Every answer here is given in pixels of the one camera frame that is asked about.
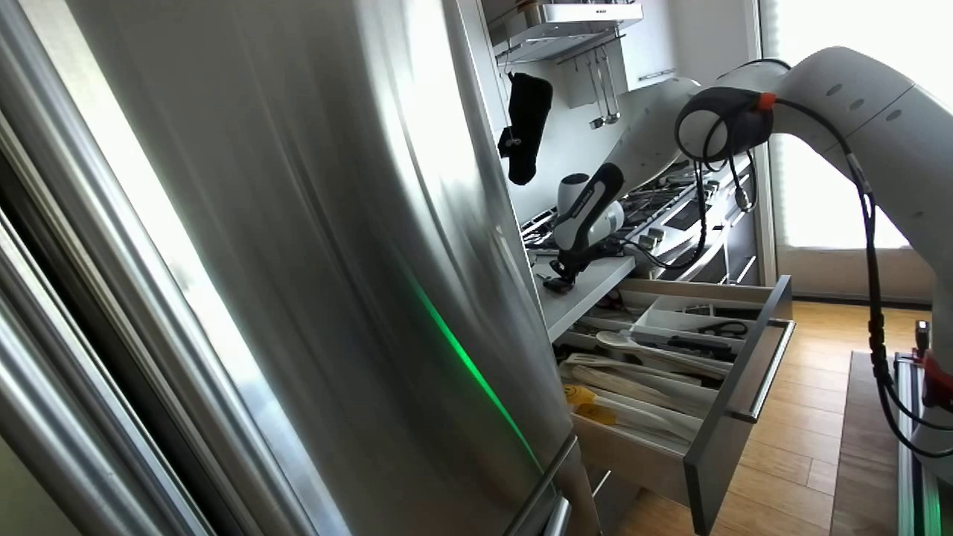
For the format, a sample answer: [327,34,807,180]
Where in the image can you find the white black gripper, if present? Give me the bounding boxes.
[552,164,625,253]

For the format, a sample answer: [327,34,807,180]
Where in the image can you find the gas stove cooktop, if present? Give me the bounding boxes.
[522,162,710,262]

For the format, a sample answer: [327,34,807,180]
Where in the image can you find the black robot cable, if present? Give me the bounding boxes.
[674,58,953,464]

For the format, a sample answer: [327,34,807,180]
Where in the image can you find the stainless steel refrigerator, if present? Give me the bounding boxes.
[0,0,601,536]

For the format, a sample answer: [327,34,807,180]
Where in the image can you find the range hood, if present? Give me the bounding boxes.
[484,0,643,65]

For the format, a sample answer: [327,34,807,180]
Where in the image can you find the black handled kitchen scissors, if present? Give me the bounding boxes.
[542,242,624,296]

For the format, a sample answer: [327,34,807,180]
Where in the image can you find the open grey front drawer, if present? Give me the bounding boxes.
[557,277,793,536]

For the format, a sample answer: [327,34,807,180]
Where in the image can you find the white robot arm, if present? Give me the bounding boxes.
[554,47,953,370]

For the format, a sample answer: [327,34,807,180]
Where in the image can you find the white cutlery organizer tray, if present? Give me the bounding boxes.
[557,299,759,451]

